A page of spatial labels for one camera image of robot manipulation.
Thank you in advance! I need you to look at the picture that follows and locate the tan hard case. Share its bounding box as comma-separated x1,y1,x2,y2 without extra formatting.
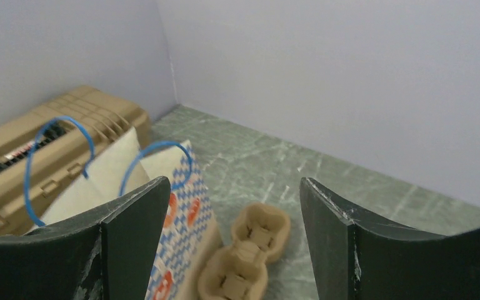
0,85,151,236

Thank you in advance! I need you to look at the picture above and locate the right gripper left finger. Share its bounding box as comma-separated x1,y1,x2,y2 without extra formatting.
0,176,171,299

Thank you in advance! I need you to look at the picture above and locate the patterned paper bag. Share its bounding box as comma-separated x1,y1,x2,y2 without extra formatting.
24,129,221,299

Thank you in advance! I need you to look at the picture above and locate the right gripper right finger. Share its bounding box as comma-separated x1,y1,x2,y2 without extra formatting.
300,177,480,299

